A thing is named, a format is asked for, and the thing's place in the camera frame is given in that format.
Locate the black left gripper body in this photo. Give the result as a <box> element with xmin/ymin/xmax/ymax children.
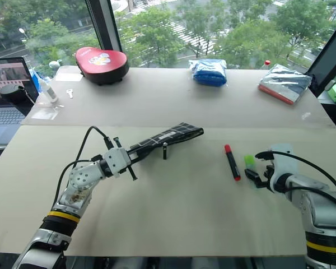
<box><xmin>113</xmin><ymin>136</ymin><xmax>139</xmax><ymax>182</ymax></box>

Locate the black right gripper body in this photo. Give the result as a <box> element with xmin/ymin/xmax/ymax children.
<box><xmin>263</xmin><ymin>164</ymin><xmax>276</xmax><ymax>192</ymax></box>

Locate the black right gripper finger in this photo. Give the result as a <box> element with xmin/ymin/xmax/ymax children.
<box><xmin>244</xmin><ymin>168</ymin><xmax>270</xmax><ymax>189</ymax></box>
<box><xmin>254</xmin><ymin>150</ymin><xmax>276</xmax><ymax>161</ymax></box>

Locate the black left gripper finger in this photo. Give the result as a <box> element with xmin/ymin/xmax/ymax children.
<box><xmin>128</xmin><ymin>151</ymin><xmax>158</xmax><ymax>166</ymax></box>
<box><xmin>123</xmin><ymin>143</ymin><xmax>154</xmax><ymax>155</ymax></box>

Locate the green highlighter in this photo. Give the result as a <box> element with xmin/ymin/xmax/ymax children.
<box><xmin>244</xmin><ymin>154</ymin><xmax>258</xmax><ymax>172</ymax></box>

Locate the black white-grid zip pouch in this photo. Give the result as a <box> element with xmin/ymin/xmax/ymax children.
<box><xmin>128</xmin><ymin>122</ymin><xmax>204</xmax><ymax>166</ymax></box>

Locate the red marker with black barrel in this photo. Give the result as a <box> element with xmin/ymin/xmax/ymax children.
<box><xmin>224</xmin><ymin>143</ymin><xmax>241</xmax><ymax>182</ymax></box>

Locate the grey cloth pack, red edge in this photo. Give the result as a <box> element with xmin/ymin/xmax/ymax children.
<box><xmin>258</xmin><ymin>64</ymin><xmax>310</xmax><ymax>106</ymax></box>

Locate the red heart-shaped case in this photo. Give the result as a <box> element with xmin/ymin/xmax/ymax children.
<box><xmin>74</xmin><ymin>47</ymin><xmax>130</xmax><ymax>86</ymax></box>

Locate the clear plastic sleeve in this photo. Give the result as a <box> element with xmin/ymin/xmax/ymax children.
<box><xmin>30</xmin><ymin>101</ymin><xmax>64</xmax><ymax>121</ymax></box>

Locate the blue cloth in plastic bag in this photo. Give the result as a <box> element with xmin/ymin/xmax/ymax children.
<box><xmin>188</xmin><ymin>58</ymin><xmax>228</xmax><ymax>89</ymax></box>

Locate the blue and white packet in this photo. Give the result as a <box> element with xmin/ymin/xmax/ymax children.
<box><xmin>29</xmin><ymin>66</ymin><xmax>50</xmax><ymax>94</ymax></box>

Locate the black window pillar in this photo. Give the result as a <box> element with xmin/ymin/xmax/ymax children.
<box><xmin>84</xmin><ymin>0</ymin><xmax>123</xmax><ymax>53</ymax></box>

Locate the open laptop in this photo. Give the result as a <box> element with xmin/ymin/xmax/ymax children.
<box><xmin>0</xmin><ymin>57</ymin><xmax>40</xmax><ymax>147</ymax></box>

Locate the black round lidded cup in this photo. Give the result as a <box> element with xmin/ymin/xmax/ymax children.
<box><xmin>0</xmin><ymin>84</ymin><xmax>36</xmax><ymax>106</ymax></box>

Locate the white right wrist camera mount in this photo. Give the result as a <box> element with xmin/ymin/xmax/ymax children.
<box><xmin>269</xmin><ymin>143</ymin><xmax>300</xmax><ymax>180</ymax></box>

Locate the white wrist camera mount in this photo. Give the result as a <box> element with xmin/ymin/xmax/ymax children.
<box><xmin>104</xmin><ymin>147</ymin><xmax>133</xmax><ymax>179</ymax></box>
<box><xmin>269</xmin><ymin>143</ymin><xmax>300</xmax><ymax>180</ymax></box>

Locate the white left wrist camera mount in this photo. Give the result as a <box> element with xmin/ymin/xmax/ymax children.
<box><xmin>104</xmin><ymin>147</ymin><xmax>133</xmax><ymax>179</ymax></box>

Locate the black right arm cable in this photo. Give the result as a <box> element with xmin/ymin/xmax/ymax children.
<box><xmin>270</xmin><ymin>150</ymin><xmax>336</xmax><ymax>210</ymax></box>

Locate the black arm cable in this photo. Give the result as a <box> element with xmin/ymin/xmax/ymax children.
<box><xmin>270</xmin><ymin>150</ymin><xmax>336</xmax><ymax>210</ymax></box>
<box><xmin>52</xmin><ymin>126</ymin><xmax>115</xmax><ymax>210</ymax></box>

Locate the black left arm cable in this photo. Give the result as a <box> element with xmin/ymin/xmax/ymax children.
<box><xmin>52</xmin><ymin>126</ymin><xmax>115</xmax><ymax>210</ymax></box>

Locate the black slanted window frame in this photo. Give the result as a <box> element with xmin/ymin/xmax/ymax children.
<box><xmin>306</xmin><ymin>18</ymin><xmax>336</xmax><ymax>99</ymax></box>

